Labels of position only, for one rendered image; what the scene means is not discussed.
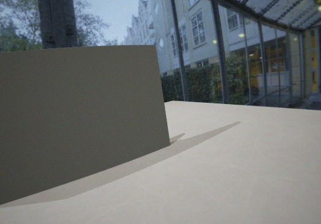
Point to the dark grey flat board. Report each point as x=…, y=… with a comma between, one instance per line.
x=67, y=113

